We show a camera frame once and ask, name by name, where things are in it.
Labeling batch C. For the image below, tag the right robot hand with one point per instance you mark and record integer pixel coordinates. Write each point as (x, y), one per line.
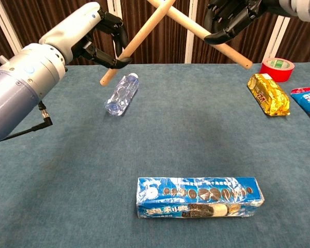
(230, 18)

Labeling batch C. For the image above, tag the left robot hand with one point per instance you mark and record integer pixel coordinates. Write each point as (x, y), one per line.
(69, 28)

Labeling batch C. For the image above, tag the plain wooden drumstick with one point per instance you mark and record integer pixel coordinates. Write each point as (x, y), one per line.
(144, 31)

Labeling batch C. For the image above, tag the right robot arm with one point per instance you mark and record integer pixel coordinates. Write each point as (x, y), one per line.
(304, 9)

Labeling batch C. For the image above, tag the brown pleated curtain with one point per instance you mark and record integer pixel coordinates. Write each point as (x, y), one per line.
(168, 44)

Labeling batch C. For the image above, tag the red tape roll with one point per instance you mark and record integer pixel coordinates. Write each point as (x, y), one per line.
(271, 72)

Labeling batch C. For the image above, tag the clear plastic water bottle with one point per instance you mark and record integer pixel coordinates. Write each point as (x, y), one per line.
(121, 95)

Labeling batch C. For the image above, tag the gold foil snack package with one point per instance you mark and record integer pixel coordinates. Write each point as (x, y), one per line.
(268, 95)

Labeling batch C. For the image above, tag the teal felt table cover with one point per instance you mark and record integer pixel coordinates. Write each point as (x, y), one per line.
(67, 193)

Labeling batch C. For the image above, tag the blue Oreo cookie box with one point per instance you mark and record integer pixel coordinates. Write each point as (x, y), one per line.
(196, 196)

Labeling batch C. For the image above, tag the white screen frame post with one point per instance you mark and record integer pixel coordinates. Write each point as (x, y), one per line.
(113, 6)
(5, 25)
(277, 38)
(189, 49)

